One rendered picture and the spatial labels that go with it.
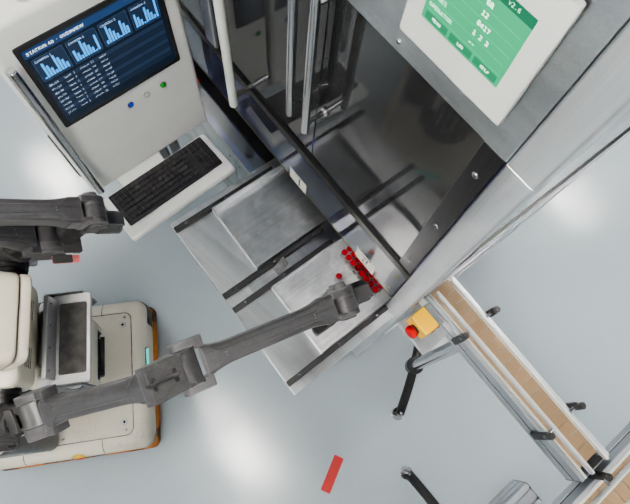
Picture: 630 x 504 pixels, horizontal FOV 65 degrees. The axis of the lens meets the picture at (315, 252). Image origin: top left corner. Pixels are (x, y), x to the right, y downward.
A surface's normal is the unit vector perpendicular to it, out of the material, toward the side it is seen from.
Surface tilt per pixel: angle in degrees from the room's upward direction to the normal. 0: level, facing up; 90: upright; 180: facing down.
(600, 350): 0
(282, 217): 0
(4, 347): 43
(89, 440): 0
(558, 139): 90
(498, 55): 90
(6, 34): 90
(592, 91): 90
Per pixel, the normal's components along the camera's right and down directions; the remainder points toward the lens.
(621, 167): 0.07, -0.34
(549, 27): -0.79, 0.56
